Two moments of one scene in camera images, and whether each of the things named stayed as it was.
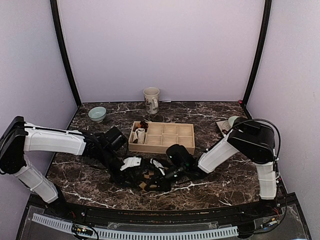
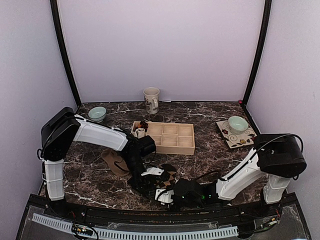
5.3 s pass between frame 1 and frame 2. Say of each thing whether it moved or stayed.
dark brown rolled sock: stayed
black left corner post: stayed
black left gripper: moved
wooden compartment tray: stayed
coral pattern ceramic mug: stayed
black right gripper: moved
